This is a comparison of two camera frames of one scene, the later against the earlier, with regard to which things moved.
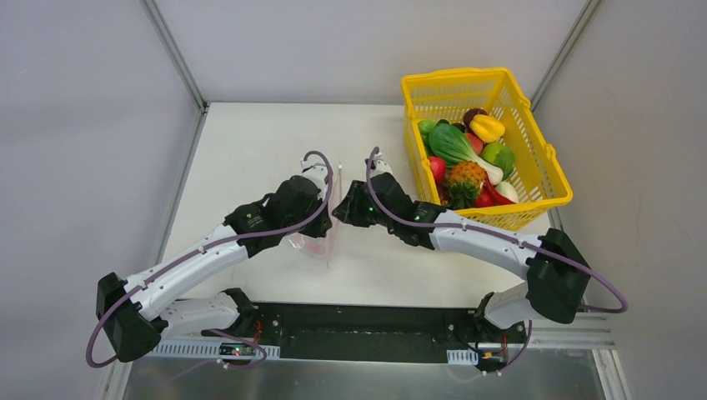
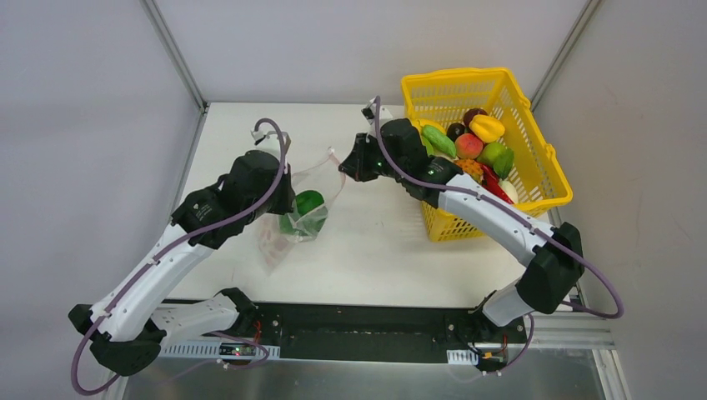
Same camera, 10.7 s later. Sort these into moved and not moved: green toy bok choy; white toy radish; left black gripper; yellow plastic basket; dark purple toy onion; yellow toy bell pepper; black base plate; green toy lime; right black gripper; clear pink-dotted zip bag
Moved: right black gripper; clear pink-dotted zip bag; left black gripper; green toy bok choy
Not moved: dark purple toy onion; black base plate; green toy lime; yellow toy bell pepper; white toy radish; yellow plastic basket
